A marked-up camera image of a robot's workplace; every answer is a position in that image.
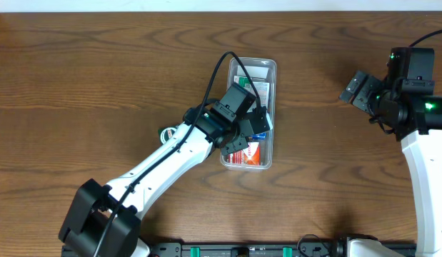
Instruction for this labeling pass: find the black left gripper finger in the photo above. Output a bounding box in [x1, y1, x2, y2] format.
[221, 137, 248, 156]
[248, 106, 272, 134]

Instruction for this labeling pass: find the red Panadol box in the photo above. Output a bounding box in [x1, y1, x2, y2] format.
[227, 142, 261, 166]

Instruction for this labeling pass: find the blue white medicine box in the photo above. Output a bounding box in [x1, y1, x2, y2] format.
[251, 81, 270, 140]

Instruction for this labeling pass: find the white green Panadol box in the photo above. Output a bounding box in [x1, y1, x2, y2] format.
[233, 76, 252, 90]

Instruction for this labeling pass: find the green box round logo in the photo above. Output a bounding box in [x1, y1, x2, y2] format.
[158, 125, 178, 145]

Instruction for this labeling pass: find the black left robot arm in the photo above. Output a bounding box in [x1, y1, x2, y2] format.
[59, 102, 273, 256]

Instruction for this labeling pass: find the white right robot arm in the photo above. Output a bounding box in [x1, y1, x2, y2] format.
[339, 71, 442, 256]

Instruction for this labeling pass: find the clear plastic container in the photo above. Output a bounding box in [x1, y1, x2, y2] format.
[220, 57, 277, 171]

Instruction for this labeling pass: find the black mounting rail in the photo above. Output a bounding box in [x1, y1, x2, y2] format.
[149, 241, 329, 257]

